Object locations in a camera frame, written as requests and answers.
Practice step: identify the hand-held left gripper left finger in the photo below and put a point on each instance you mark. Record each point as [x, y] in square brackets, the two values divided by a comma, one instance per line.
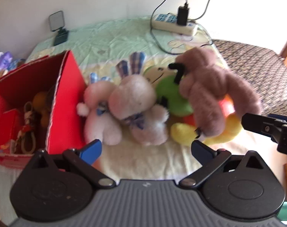
[91, 150]

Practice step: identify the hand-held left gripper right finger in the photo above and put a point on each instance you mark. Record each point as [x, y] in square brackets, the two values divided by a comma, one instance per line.
[201, 151]

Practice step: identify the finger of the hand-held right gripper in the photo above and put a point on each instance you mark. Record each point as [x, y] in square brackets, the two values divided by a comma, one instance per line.
[257, 123]
[283, 118]

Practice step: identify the yellow plush tiger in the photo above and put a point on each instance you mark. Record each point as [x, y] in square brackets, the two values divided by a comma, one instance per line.
[181, 132]

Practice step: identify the white plush rabbit plaid ears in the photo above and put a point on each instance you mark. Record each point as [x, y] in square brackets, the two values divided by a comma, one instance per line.
[131, 97]
[98, 123]

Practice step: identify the red cardboard box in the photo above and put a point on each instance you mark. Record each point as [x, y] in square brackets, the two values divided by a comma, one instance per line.
[67, 99]

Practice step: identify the green plush monkey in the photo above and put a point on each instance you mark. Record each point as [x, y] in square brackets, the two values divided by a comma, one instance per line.
[169, 99]

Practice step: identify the patterned chair cushion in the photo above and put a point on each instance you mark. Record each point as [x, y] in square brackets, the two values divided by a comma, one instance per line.
[252, 63]

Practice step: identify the orange plush toy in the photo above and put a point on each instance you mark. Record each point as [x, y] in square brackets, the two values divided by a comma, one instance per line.
[40, 99]

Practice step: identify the green folding phone stand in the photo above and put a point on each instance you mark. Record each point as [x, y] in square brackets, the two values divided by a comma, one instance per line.
[59, 32]

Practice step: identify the purple tissue packet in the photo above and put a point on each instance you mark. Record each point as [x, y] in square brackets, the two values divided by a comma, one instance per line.
[3, 60]

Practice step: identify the black charger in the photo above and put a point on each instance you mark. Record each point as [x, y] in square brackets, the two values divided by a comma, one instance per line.
[182, 15]

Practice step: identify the white power strip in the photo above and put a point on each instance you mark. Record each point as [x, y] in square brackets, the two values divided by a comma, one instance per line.
[167, 24]

